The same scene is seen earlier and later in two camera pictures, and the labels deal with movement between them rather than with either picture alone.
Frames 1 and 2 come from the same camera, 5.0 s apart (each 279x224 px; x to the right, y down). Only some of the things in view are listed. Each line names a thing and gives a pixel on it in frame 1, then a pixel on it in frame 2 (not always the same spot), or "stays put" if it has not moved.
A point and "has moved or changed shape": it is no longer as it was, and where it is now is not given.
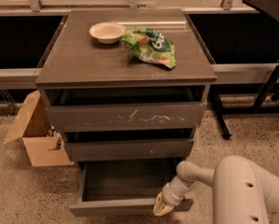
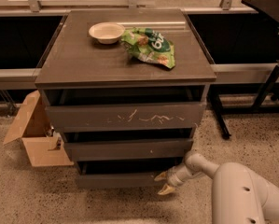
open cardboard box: x=44 y=146 stays put
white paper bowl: x=108 y=33 stays put
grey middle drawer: x=129 y=145 stays put
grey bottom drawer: x=125 y=187 has moved or changed shape
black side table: x=273 y=8 stays put
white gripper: x=170 y=194 → x=175 y=178
